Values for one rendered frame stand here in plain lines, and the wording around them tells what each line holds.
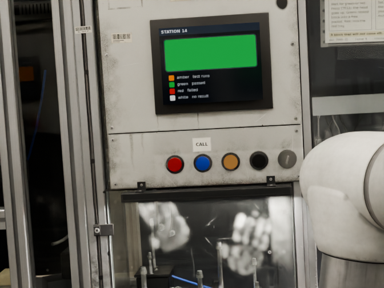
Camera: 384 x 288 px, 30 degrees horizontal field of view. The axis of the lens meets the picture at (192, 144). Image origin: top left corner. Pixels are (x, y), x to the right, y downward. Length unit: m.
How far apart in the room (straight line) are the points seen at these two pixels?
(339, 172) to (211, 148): 0.58
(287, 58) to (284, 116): 0.12
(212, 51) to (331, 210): 0.60
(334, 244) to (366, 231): 0.05
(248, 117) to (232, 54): 0.14
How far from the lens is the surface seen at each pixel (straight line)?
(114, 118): 1.56
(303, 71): 1.54
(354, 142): 1.01
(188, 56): 1.51
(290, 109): 1.53
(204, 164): 1.53
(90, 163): 1.59
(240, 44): 1.51
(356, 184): 0.97
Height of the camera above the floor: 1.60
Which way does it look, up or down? 5 degrees down
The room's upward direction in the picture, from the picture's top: 3 degrees counter-clockwise
